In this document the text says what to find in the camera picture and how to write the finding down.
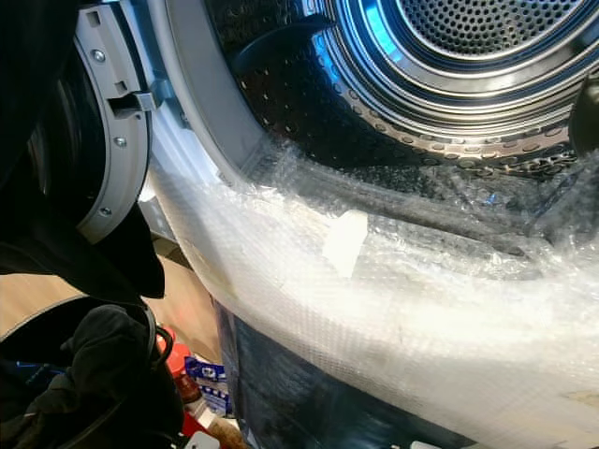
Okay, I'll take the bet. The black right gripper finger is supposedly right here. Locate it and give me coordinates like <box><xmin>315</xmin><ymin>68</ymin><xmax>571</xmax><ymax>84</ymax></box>
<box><xmin>569</xmin><ymin>77</ymin><xmax>599</xmax><ymax>157</ymax></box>

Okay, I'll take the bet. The front-loading washing machine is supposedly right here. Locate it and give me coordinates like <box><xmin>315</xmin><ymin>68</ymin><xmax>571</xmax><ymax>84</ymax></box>
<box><xmin>145</xmin><ymin>0</ymin><xmax>599</xmax><ymax>449</ymax></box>

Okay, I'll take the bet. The perforated steel washer drum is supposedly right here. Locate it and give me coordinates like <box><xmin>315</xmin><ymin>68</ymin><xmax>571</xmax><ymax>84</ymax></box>
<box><xmin>206</xmin><ymin>0</ymin><xmax>599</xmax><ymax>175</ymax></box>

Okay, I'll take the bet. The white tape piece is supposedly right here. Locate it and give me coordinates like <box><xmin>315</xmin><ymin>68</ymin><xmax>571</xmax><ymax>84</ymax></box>
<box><xmin>321</xmin><ymin>209</ymin><xmax>370</xmax><ymax>279</ymax></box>

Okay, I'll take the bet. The clear bubble wrap sheet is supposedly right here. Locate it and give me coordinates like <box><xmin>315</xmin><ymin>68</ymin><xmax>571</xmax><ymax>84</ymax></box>
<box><xmin>145</xmin><ymin>140</ymin><xmax>599</xmax><ymax>449</ymax></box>

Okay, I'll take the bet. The black drum paddle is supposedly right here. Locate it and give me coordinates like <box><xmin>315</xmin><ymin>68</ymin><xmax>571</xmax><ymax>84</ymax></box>
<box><xmin>228</xmin><ymin>13</ymin><xmax>338</xmax><ymax>78</ymax></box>

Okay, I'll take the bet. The grey washer door gasket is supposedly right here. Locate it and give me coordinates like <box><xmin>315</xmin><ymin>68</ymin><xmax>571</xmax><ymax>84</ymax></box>
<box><xmin>147</xmin><ymin>0</ymin><xmax>268</xmax><ymax>183</ymax></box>

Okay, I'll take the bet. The blue and white package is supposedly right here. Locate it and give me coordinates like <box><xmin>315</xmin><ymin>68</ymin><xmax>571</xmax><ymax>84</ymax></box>
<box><xmin>185</xmin><ymin>355</ymin><xmax>233</xmax><ymax>418</ymax></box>

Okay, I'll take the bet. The grey washer door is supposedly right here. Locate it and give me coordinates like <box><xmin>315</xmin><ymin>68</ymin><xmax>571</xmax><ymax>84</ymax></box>
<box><xmin>47</xmin><ymin>5</ymin><xmax>156</xmax><ymax>246</ymax></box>

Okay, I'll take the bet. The red bottle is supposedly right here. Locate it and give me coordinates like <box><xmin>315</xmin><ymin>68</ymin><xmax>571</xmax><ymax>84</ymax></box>
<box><xmin>153</xmin><ymin>326</ymin><xmax>199</xmax><ymax>405</ymax></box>

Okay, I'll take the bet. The black crumpled garment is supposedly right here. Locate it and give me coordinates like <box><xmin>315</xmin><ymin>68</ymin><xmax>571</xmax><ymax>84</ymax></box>
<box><xmin>9</xmin><ymin>304</ymin><xmax>162</xmax><ymax>449</ymax></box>

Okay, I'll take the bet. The black laundry basket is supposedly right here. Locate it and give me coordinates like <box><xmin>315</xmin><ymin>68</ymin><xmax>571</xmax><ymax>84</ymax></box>
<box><xmin>0</xmin><ymin>295</ymin><xmax>184</xmax><ymax>449</ymax></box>

